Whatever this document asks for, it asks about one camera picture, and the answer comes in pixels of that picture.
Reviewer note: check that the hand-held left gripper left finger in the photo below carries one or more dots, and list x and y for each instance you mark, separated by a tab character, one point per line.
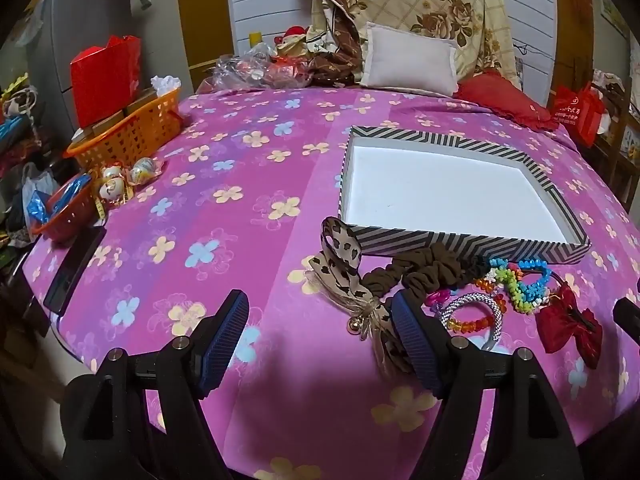
222	340

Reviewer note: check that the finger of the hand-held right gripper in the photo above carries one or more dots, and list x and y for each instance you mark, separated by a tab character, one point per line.
629	320

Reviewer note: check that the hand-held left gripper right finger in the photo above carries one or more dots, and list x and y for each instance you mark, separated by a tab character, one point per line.
417	345

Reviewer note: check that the red bow hair clip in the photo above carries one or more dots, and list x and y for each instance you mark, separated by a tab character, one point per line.
565	325

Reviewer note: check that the brown scrunchie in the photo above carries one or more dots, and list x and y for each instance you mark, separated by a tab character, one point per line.
430	265

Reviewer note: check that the black white striped box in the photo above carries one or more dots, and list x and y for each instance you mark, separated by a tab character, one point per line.
440	190

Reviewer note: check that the pink floral bedsheet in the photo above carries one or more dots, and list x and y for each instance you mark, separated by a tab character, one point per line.
250	260

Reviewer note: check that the wooden chair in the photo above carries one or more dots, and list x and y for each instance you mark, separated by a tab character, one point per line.
620	160

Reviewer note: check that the black flat device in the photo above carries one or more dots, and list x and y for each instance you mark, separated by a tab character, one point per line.
75	270

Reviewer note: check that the painted egg toy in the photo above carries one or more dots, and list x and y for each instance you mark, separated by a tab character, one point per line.
111	172
112	191
145	170

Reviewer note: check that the small red plastic basket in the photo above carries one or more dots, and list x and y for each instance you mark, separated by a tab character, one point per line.
65	222

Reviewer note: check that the red shopping bag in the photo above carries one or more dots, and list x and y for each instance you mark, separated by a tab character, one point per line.
575	115

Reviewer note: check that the orange plastic basket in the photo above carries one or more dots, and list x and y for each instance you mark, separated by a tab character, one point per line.
135	132

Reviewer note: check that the blue foil bag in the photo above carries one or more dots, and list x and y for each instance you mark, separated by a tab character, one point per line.
37	207

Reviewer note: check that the red pillow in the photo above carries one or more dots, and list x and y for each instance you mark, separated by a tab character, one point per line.
505	97

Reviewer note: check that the white tissue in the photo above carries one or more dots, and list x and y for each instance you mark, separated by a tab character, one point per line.
167	85

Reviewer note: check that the clear plastic bags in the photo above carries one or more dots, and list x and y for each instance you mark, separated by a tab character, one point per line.
240	70

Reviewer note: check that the white cushion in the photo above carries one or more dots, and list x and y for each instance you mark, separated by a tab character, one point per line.
410	60

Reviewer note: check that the red gift bag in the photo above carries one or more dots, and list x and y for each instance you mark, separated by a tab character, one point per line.
100	80

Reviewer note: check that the brown patterned quilt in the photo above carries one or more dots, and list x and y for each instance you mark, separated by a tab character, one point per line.
335	60

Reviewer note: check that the yellow bottle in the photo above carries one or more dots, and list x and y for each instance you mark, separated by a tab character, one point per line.
255	42

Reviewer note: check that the red plush toy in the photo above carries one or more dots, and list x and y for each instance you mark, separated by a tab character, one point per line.
292	40

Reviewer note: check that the grey refrigerator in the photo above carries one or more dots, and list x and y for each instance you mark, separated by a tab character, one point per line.
75	10

